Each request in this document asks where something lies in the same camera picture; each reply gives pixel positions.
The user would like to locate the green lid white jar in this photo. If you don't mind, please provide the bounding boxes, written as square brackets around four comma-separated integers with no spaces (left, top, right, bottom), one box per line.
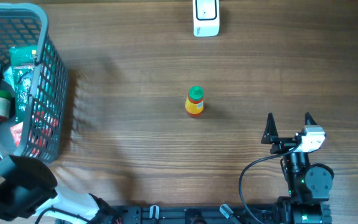
[0,90,12,122]

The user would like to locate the green 3M product pouch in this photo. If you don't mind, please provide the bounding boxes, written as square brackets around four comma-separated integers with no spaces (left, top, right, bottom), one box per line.
[9,45,37,123]

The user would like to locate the small red white packet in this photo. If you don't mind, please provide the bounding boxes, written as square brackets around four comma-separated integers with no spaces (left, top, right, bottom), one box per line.
[10,122,23,146]

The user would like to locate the red stick packet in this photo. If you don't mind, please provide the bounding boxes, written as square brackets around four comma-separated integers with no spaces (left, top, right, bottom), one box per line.
[29,105,58,158]

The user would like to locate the orange sauce bottle green cap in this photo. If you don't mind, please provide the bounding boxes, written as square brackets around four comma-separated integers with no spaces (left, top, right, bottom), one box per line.
[185,86,204,118]

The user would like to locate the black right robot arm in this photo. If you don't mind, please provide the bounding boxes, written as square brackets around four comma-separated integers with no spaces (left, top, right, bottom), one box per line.
[261,113,334,224]

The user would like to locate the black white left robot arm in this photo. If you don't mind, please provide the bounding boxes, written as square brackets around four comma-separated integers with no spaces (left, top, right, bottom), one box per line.
[0,143,122,223]

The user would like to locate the white barcode scanner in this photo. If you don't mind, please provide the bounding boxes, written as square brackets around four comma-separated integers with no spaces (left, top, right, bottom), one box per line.
[193,0,220,37]

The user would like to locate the pale teal flat packet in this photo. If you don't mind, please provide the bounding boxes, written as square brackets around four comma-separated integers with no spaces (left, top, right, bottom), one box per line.
[3,67,14,89]

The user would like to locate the grey plastic mesh basket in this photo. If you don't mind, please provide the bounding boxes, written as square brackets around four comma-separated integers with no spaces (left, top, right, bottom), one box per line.
[0,3,69,164]

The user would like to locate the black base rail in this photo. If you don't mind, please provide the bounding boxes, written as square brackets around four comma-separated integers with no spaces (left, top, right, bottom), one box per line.
[113,203,333,224]

